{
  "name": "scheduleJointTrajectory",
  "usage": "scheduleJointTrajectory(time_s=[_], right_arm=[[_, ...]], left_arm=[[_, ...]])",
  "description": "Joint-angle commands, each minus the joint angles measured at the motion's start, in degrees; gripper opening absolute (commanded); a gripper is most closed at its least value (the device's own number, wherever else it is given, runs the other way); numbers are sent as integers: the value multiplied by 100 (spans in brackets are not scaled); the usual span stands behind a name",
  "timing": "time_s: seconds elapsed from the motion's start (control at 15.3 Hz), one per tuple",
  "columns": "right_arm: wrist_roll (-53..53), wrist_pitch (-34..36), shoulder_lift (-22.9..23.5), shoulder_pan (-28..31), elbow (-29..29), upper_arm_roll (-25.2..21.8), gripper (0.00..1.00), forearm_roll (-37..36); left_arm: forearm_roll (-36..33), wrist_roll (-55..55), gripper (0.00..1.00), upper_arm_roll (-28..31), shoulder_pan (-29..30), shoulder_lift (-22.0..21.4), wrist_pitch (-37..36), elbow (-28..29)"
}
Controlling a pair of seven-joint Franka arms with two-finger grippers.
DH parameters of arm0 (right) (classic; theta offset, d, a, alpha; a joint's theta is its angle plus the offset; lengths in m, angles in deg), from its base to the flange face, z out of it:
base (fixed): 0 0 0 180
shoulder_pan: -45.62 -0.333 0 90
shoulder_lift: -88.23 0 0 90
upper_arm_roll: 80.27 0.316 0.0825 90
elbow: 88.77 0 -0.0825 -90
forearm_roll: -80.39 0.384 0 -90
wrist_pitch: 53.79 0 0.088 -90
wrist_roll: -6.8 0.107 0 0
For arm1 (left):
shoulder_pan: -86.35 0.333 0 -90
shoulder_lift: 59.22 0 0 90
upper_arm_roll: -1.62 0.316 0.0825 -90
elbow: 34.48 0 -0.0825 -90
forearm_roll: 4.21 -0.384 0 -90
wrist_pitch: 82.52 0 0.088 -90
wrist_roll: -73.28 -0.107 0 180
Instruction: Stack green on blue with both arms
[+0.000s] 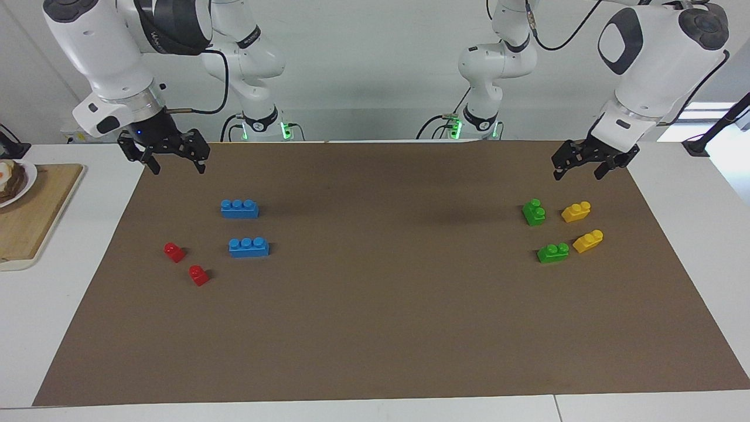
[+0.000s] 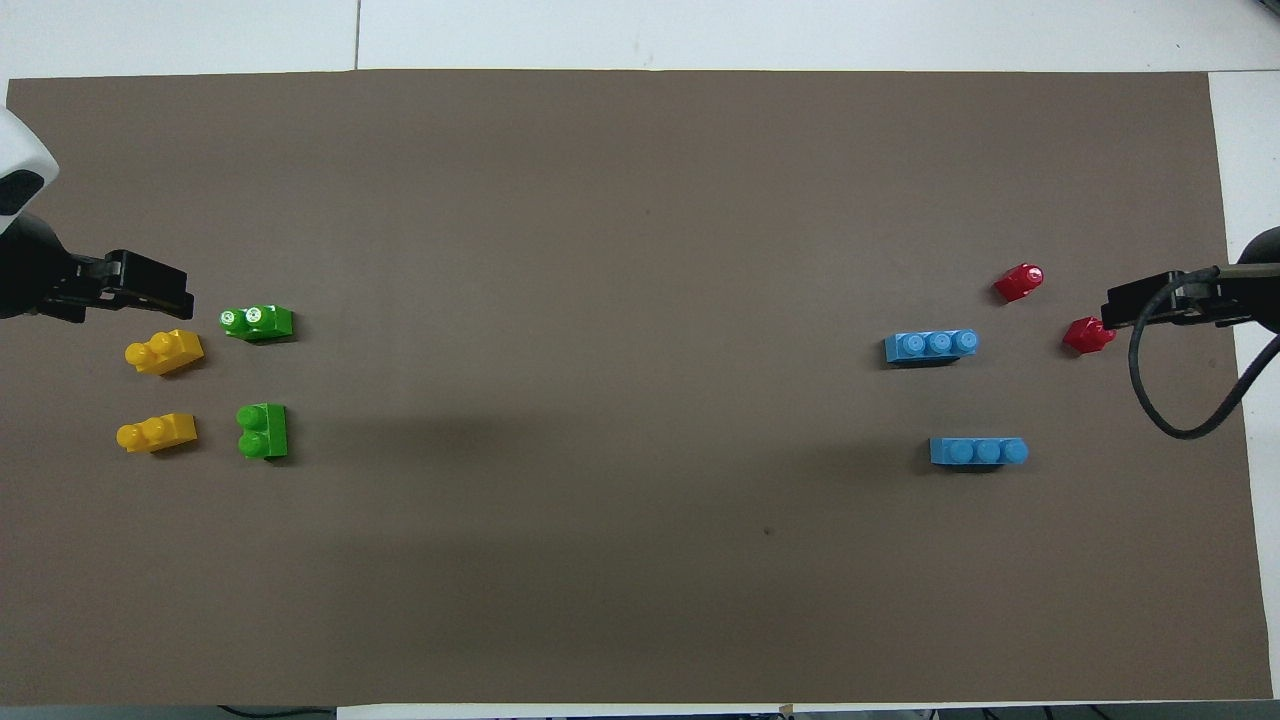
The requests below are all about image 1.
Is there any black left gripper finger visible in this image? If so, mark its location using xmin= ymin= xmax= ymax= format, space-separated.
xmin=594 ymin=149 xmax=639 ymax=180
xmin=552 ymin=139 xmax=588 ymax=181

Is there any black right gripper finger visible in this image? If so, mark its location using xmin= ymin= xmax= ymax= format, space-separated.
xmin=176 ymin=129 xmax=210 ymax=175
xmin=118 ymin=132 xmax=161 ymax=175

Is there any green two-stud toy brick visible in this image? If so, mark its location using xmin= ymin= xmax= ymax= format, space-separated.
xmin=537 ymin=243 xmax=570 ymax=264
xmin=521 ymin=199 xmax=547 ymax=227

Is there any blue three-stud toy brick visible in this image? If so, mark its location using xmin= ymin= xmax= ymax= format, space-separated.
xmin=229 ymin=237 xmax=270 ymax=258
xmin=220 ymin=199 xmax=260 ymax=219

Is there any yellow two-stud toy brick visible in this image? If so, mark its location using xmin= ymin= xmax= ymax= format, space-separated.
xmin=561 ymin=201 xmax=592 ymax=223
xmin=572 ymin=229 xmax=604 ymax=254

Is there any white plate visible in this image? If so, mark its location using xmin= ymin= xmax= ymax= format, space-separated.
xmin=0 ymin=159 xmax=38 ymax=209

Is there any wooden cutting board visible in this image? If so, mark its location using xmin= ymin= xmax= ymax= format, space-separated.
xmin=0 ymin=164 xmax=86 ymax=271

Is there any toast with egg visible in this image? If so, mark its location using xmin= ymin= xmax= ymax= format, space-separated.
xmin=0 ymin=159 xmax=27 ymax=203

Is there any brown paper table mat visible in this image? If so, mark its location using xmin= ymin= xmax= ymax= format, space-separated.
xmin=32 ymin=139 xmax=750 ymax=407

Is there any black right arm base cable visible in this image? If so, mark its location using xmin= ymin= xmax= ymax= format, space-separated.
xmin=220 ymin=114 xmax=243 ymax=142

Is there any black arm base cable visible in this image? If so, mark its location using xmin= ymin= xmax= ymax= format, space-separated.
xmin=220 ymin=114 xmax=243 ymax=142
xmin=415 ymin=87 xmax=471 ymax=141

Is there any white wall socket box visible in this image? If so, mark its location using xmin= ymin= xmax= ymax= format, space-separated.
xmin=61 ymin=120 xmax=94 ymax=145

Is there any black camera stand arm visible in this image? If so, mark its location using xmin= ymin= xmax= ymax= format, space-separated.
xmin=682 ymin=93 xmax=750 ymax=157

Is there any black device with cable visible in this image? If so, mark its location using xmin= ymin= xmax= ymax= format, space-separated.
xmin=0 ymin=124 xmax=32 ymax=160

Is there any black left arm base cable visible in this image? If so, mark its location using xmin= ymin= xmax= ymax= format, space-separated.
xmin=415 ymin=87 xmax=471 ymax=141

